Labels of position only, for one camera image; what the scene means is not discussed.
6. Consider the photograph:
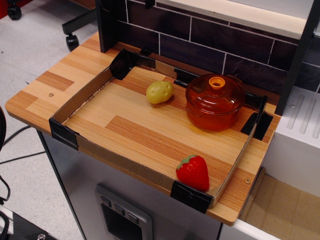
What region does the orange transparent pot lid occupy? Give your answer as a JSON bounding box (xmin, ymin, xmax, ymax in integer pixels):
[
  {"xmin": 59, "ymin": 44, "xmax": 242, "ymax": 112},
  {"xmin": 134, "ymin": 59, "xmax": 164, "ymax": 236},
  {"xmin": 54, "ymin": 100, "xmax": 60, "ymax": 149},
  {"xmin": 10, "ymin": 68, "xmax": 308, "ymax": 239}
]
[{"xmin": 185, "ymin": 74, "xmax": 246, "ymax": 117}]

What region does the orange transparent plastic pot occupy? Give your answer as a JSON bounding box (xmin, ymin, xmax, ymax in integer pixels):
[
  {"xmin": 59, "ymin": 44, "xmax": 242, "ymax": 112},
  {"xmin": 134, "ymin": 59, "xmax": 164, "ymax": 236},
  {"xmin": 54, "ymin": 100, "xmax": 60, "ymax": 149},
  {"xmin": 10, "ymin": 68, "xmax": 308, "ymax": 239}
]
[{"xmin": 185, "ymin": 75, "xmax": 243, "ymax": 131}]

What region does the yellow toy potato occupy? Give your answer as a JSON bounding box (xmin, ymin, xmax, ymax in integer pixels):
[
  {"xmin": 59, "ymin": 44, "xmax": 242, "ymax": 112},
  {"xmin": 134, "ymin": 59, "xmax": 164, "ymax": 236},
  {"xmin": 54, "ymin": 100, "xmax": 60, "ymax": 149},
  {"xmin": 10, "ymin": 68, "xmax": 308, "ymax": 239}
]
[{"xmin": 146, "ymin": 81, "xmax": 175, "ymax": 104}]

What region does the red toy strawberry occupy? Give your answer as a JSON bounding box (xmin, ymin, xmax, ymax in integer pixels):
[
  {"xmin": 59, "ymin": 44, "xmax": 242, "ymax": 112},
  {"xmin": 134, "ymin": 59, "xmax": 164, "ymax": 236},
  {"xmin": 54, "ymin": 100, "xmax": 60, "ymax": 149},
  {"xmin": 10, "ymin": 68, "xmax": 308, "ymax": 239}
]
[{"xmin": 175, "ymin": 155, "xmax": 210, "ymax": 192}]

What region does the cardboard fence with black tape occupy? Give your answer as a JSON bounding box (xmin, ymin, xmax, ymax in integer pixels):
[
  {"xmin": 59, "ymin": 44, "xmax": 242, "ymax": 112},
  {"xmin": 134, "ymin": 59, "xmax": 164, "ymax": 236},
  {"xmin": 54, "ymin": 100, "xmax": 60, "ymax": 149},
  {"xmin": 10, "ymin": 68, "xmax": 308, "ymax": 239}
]
[{"xmin": 49, "ymin": 49, "xmax": 275, "ymax": 213}]

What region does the grey oven control panel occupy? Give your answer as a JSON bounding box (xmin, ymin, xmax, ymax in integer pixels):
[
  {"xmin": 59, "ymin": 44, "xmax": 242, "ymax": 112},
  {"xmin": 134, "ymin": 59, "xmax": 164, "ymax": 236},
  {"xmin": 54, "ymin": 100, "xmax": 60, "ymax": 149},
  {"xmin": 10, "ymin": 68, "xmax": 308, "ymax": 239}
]
[{"xmin": 95, "ymin": 184, "xmax": 154, "ymax": 240}]

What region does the black office chair base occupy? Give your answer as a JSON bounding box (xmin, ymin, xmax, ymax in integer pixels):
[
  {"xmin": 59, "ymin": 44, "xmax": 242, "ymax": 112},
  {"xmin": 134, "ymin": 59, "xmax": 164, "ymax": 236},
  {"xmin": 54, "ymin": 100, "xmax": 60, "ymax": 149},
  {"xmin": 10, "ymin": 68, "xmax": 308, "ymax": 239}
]
[{"xmin": 62, "ymin": 9, "xmax": 97, "ymax": 52}]

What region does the white toy sink unit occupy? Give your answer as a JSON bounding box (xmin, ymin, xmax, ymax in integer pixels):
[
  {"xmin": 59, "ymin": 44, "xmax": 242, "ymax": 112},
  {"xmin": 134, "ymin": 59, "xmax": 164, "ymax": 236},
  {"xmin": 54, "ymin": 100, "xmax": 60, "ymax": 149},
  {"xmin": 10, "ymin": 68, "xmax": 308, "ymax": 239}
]
[{"xmin": 263, "ymin": 87, "xmax": 320, "ymax": 196}]

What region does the light wooden shelf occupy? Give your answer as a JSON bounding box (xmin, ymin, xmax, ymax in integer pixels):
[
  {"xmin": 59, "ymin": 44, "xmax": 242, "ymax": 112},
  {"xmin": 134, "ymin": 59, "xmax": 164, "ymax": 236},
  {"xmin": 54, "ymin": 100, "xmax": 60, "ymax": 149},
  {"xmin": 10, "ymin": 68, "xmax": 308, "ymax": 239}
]
[{"xmin": 156, "ymin": 0, "xmax": 307, "ymax": 40}]

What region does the black caster wheel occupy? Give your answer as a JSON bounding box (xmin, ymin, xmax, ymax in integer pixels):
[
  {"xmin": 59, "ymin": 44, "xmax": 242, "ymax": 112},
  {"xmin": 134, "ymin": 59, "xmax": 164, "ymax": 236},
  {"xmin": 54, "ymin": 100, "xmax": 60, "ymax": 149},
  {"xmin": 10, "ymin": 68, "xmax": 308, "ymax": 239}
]
[{"xmin": 7, "ymin": 4, "xmax": 22, "ymax": 20}]

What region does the black vertical post left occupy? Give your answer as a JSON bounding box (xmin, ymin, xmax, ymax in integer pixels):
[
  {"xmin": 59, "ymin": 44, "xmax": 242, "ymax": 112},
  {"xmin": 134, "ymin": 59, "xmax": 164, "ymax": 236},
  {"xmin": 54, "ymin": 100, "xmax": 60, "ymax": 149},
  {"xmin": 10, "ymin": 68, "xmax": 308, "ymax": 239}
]
[{"xmin": 95, "ymin": 0, "xmax": 127, "ymax": 53}]

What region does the black vertical post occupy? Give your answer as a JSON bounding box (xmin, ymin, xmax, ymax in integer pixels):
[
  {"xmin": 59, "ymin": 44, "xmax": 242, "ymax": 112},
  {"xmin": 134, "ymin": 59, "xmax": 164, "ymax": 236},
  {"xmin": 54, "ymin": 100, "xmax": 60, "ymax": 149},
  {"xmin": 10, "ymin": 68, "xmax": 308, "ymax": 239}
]
[
  {"xmin": 274, "ymin": 0, "xmax": 320, "ymax": 116},
  {"xmin": 95, "ymin": 0, "xmax": 127, "ymax": 53}
]

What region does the black cable on floor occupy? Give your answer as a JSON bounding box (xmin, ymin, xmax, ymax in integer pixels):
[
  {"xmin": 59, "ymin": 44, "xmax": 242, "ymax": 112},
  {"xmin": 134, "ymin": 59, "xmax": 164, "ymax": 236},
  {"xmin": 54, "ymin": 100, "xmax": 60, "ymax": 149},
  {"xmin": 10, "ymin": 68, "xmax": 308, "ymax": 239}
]
[{"xmin": 0, "ymin": 124, "xmax": 47, "ymax": 201}]

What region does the black vertical post right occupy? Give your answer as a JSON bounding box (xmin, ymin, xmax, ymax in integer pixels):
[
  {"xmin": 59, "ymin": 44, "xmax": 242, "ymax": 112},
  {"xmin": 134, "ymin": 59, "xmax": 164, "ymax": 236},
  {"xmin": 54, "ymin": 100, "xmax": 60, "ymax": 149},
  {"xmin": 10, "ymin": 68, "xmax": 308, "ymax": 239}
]
[{"xmin": 274, "ymin": 0, "xmax": 320, "ymax": 116}]

